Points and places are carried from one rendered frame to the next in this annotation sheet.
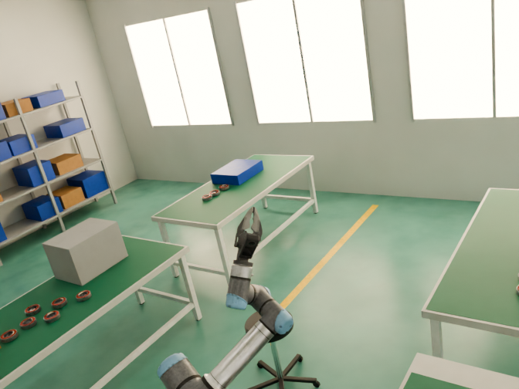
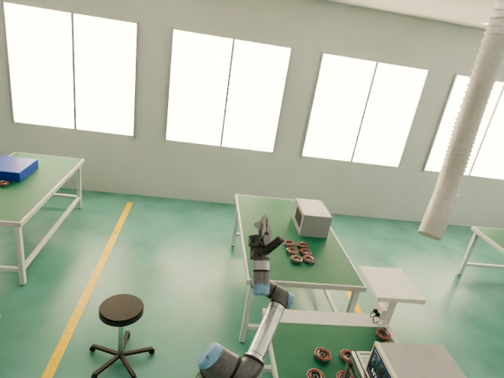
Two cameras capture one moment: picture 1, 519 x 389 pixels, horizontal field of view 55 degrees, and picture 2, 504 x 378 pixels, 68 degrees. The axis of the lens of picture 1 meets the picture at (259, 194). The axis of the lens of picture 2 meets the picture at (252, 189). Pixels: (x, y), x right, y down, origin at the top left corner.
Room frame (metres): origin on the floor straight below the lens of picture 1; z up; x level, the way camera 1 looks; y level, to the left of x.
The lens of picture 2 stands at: (0.64, 1.26, 2.67)
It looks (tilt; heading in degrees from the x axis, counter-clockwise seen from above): 22 degrees down; 312
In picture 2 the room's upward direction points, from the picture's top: 9 degrees clockwise
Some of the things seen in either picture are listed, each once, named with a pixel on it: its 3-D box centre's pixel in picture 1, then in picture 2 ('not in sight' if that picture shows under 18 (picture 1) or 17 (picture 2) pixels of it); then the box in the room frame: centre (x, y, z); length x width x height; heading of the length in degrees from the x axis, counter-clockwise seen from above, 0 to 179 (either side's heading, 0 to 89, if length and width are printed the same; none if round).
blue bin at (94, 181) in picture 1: (87, 184); not in sight; (7.59, 2.63, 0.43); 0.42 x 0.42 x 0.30; 51
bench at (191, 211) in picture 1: (245, 213); (19, 209); (5.24, 0.21, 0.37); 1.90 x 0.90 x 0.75; 141
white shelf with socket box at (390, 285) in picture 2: not in sight; (382, 307); (1.40, -1.18, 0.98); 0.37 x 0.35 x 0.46; 141
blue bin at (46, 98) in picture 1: (43, 99); not in sight; (7.39, 2.79, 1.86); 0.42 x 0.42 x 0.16; 52
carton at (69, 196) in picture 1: (66, 197); not in sight; (7.26, 2.91, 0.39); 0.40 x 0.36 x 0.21; 50
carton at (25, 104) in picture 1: (11, 107); not in sight; (7.02, 3.10, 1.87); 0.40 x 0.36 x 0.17; 50
